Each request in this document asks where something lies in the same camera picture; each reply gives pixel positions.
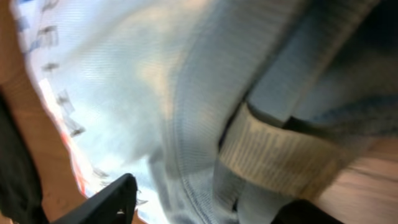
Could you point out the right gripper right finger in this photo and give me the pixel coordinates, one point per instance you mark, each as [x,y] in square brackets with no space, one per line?
[303,212]

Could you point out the black garment under blue shirt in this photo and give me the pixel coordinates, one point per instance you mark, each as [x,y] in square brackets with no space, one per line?
[21,190]

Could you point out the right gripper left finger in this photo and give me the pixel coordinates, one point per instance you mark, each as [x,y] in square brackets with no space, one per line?
[114,204]

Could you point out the light blue t-shirt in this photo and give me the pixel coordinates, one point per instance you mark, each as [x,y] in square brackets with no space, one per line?
[224,111]

